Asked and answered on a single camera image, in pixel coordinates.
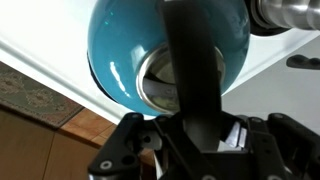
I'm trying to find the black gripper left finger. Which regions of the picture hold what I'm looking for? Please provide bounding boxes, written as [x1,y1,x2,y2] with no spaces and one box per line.
[88,112,208,180]

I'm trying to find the blue kettle black handle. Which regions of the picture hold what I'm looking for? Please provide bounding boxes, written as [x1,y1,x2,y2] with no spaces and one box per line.
[87,0,251,153]

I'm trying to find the patterned floor rug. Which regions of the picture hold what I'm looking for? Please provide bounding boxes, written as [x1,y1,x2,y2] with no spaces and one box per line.
[0,60,85,130]

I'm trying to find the small black handle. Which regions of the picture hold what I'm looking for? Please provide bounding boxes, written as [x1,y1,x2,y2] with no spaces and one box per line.
[285,54,320,71]

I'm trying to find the light wood counter cabinets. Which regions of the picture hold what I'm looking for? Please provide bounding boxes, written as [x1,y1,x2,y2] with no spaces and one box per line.
[0,108,101,180]

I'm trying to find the white electric stove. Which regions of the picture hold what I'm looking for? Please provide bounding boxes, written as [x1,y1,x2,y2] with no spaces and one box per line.
[0,0,320,125]

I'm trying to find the silver metal kettle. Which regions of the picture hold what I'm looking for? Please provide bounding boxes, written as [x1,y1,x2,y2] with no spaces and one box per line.
[249,0,320,32]

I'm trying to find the small black coil burner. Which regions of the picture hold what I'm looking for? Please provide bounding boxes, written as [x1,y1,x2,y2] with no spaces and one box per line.
[249,18,292,37]

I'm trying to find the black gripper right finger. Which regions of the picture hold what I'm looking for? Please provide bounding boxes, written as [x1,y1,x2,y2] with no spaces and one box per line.
[221,112,320,180]

